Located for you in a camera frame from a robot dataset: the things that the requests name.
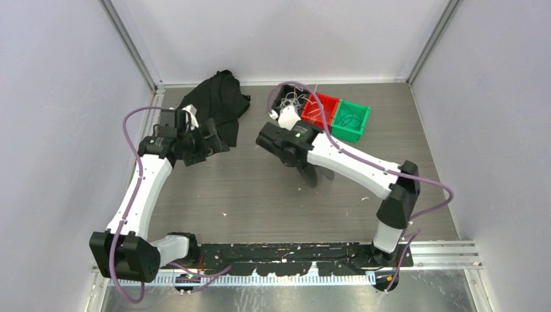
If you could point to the grey plastic cable spool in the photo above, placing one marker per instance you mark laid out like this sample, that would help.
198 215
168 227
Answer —
311 174

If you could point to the red plastic bin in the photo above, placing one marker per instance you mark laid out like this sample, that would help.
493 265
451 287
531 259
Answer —
312 113

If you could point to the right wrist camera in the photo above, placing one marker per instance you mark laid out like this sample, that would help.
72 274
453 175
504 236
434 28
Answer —
286 118

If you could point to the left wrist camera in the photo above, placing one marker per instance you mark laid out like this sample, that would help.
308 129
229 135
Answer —
170 120

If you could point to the green plastic bin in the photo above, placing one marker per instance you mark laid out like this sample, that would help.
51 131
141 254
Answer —
349 121

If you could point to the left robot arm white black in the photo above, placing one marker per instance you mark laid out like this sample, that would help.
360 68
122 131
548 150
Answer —
122 250

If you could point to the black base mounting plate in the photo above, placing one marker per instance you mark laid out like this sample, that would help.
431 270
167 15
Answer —
292 259

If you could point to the black cloth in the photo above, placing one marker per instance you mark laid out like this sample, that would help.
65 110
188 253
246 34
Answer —
219 98

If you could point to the black plastic bin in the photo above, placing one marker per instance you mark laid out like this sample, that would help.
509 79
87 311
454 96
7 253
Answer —
291 95

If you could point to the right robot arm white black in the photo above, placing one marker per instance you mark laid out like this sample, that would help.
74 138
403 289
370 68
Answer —
395 184

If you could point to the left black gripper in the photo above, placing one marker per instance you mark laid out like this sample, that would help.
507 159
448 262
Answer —
211 145

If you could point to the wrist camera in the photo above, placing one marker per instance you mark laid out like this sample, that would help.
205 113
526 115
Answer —
170 120
286 118

